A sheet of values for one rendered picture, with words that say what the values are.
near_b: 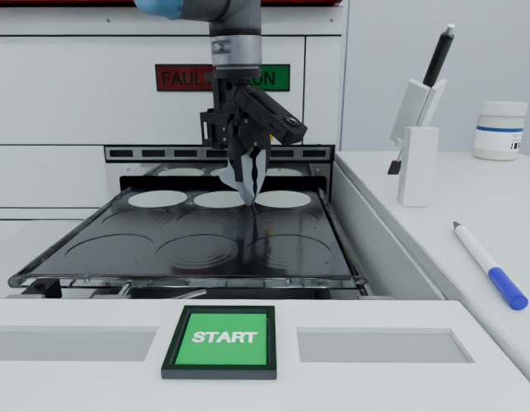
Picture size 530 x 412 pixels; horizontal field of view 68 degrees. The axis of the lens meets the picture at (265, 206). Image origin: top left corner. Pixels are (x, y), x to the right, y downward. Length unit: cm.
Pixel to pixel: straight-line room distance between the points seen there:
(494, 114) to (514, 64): 184
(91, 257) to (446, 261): 38
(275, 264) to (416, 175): 18
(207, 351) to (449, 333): 14
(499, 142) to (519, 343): 55
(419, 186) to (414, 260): 11
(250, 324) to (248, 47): 43
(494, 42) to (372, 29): 65
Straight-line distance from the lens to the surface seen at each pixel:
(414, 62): 238
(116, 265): 47
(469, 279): 31
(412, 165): 44
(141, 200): 70
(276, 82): 75
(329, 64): 77
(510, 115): 77
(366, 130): 233
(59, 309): 28
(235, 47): 58
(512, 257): 37
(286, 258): 46
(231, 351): 22
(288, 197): 69
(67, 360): 25
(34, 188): 92
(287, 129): 54
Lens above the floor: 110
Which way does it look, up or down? 18 degrees down
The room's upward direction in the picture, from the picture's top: straight up
